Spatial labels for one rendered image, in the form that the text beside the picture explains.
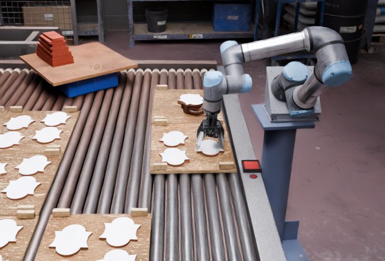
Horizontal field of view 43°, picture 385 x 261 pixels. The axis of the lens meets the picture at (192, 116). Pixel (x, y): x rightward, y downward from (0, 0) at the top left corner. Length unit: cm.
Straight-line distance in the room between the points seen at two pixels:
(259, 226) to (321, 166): 222
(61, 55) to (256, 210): 149
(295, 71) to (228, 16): 426
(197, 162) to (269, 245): 53
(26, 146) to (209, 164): 80
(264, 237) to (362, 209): 190
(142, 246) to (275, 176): 127
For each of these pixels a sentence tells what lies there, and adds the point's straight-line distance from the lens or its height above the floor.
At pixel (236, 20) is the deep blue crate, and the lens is 660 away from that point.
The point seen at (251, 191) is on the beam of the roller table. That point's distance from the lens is 191.
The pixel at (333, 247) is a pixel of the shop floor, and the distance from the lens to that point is 317.
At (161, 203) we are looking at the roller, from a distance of 183.
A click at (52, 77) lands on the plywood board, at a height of 104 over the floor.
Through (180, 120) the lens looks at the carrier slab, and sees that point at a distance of 236.
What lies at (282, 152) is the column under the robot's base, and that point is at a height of 69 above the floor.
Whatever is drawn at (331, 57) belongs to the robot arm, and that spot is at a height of 138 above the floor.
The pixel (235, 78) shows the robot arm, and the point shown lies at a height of 128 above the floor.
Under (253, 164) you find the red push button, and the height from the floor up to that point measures 93.
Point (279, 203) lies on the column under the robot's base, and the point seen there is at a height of 35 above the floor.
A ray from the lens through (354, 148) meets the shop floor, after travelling 426.
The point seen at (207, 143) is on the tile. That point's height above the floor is 95.
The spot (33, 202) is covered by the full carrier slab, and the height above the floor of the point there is 94.
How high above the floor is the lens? 200
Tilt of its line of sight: 26 degrees down
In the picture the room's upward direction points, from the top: 1 degrees clockwise
